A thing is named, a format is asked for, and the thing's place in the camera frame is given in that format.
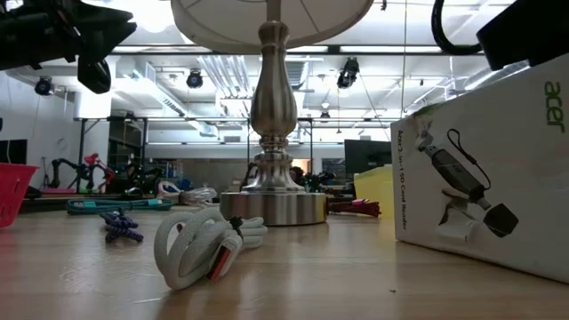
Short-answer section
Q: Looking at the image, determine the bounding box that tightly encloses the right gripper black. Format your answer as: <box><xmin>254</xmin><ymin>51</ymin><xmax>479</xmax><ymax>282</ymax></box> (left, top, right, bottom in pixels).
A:
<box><xmin>476</xmin><ymin>0</ymin><xmax>569</xmax><ymax>72</ymax></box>

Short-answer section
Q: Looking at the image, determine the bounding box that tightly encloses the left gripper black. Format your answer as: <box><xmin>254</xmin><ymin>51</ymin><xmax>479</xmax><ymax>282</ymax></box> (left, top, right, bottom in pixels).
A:
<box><xmin>0</xmin><ymin>0</ymin><xmax>138</xmax><ymax>72</ymax></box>

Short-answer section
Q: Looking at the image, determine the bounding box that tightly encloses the white acer card reader box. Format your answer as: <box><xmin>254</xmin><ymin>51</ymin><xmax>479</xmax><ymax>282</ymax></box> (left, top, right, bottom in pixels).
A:
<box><xmin>389</xmin><ymin>52</ymin><xmax>569</xmax><ymax>285</ymax></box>

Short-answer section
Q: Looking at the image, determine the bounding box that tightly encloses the teal braided cable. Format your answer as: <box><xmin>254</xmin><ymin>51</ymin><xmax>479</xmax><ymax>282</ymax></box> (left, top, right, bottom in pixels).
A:
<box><xmin>66</xmin><ymin>197</ymin><xmax>174</xmax><ymax>216</ymax></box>

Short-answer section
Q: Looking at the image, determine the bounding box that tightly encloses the red plastic basket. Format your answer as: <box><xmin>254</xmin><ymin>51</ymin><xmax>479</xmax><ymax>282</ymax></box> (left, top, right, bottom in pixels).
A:
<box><xmin>0</xmin><ymin>162</ymin><xmax>40</xmax><ymax>228</ymax></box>

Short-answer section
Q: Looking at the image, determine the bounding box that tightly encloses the white braided cable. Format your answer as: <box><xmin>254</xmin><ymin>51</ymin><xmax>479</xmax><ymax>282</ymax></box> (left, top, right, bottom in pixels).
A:
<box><xmin>153</xmin><ymin>206</ymin><xmax>269</xmax><ymax>292</ymax></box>

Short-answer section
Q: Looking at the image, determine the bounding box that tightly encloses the yellow translucent bin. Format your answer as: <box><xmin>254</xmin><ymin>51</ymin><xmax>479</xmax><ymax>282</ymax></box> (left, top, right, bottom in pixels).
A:
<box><xmin>353</xmin><ymin>164</ymin><xmax>395</xmax><ymax>220</ymax></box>

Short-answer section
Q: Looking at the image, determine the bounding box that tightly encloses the black ceiling-hung device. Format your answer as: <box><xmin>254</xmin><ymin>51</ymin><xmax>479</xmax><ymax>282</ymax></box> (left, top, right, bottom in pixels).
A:
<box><xmin>34</xmin><ymin>76</ymin><xmax>53</xmax><ymax>97</ymax></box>
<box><xmin>185</xmin><ymin>68</ymin><xmax>204</xmax><ymax>90</ymax></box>
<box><xmin>336</xmin><ymin>56</ymin><xmax>361</xmax><ymax>90</ymax></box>

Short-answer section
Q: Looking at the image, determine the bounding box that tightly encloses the black background rack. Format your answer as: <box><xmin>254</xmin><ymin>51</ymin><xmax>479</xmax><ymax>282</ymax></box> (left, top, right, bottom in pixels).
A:
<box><xmin>73</xmin><ymin>116</ymin><xmax>150</xmax><ymax>193</ymax></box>

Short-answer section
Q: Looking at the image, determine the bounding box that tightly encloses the red background desk lamp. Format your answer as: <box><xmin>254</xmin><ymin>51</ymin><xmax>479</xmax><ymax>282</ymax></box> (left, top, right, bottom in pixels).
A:
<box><xmin>84</xmin><ymin>153</ymin><xmax>117</xmax><ymax>183</ymax></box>

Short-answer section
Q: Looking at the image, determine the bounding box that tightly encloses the silver table lamp white shade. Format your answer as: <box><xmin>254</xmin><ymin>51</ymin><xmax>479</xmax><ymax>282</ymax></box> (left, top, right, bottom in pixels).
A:
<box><xmin>171</xmin><ymin>0</ymin><xmax>375</xmax><ymax>227</ymax></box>

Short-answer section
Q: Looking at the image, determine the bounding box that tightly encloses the black computer monitor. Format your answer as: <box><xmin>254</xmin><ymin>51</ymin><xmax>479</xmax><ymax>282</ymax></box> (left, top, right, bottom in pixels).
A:
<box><xmin>344</xmin><ymin>139</ymin><xmax>393</xmax><ymax>175</ymax></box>

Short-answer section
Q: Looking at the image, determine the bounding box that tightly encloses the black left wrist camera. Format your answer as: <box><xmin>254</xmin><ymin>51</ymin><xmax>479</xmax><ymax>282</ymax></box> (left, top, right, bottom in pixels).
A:
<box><xmin>77</xmin><ymin>56</ymin><xmax>112</xmax><ymax>95</ymax></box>

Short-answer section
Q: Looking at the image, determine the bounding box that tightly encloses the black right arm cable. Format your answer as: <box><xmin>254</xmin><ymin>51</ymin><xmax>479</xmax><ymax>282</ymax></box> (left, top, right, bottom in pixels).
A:
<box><xmin>429</xmin><ymin>0</ymin><xmax>485</xmax><ymax>57</ymax></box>

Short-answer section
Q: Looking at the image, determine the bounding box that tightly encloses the black wall screen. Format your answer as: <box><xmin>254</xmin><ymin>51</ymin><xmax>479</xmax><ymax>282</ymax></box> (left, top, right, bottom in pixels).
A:
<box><xmin>0</xmin><ymin>139</ymin><xmax>28</xmax><ymax>165</ymax></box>

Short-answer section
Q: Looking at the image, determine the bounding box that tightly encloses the clear silver cable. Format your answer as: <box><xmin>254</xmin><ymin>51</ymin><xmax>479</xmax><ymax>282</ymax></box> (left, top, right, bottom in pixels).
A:
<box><xmin>156</xmin><ymin>180</ymin><xmax>219</xmax><ymax>209</ymax></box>

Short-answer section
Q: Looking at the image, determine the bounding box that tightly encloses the maroon cable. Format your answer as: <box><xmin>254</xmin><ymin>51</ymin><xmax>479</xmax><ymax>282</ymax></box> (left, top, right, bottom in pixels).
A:
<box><xmin>326</xmin><ymin>198</ymin><xmax>382</xmax><ymax>219</ymax></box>

